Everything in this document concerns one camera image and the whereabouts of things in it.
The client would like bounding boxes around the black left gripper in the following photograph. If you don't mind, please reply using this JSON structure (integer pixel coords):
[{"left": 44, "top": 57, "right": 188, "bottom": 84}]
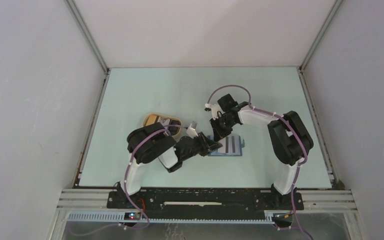
[{"left": 181, "top": 131, "right": 223, "bottom": 162}]

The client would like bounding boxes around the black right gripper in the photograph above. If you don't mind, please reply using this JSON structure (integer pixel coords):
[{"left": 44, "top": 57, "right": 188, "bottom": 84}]
[{"left": 209, "top": 114, "right": 237, "bottom": 142}]

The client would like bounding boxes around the blue card holder wallet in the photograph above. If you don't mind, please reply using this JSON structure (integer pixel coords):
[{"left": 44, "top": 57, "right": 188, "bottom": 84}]
[{"left": 208, "top": 135, "right": 245, "bottom": 157}]

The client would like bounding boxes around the white grey credit card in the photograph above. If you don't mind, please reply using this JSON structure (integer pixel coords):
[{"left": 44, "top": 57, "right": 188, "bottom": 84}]
[{"left": 217, "top": 135, "right": 242, "bottom": 156}]

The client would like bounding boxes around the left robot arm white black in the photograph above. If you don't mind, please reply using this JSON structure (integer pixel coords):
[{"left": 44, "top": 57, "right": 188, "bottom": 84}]
[{"left": 118, "top": 121, "right": 223, "bottom": 208}]

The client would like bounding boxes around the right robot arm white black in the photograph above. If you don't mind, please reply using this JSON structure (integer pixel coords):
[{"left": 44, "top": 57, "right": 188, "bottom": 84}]
[{"left": 205, "top": 94, "right": 314, "bottom": 209}]

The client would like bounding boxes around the beige oval card tray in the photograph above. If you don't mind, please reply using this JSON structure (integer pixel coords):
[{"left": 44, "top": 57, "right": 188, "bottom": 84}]
[{"left": 142, "top": 113, "right": 182, "bottom": 136}]

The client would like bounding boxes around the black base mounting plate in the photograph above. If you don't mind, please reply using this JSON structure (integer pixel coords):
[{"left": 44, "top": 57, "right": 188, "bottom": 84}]
[{"left": 106, "top": 186, "right": 304, "bottom": 221}]

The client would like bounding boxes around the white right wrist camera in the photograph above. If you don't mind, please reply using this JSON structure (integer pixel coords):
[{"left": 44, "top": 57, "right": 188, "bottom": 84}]
[{"left": 204, "top": 103, "right": 224, "bottom": 120}]

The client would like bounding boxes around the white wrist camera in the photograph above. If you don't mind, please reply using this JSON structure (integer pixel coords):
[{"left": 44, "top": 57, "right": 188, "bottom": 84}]
[
  {"left": 204, "top": 103, "right": 224, "bottom": 120},
  {"left": 186, "top": 121, "right": 198, "bottom": 138}
]

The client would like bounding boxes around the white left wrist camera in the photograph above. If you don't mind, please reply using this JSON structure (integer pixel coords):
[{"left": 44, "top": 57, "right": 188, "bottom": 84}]
[{"left": 186, "top": 121, "right": 198, "bottom": 138}]

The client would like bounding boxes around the aluminium frame rail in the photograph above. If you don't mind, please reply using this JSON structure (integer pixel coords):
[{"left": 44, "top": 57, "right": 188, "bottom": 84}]
[{"left": 47, "top": 188, "right": 368, "bottom": 240}]

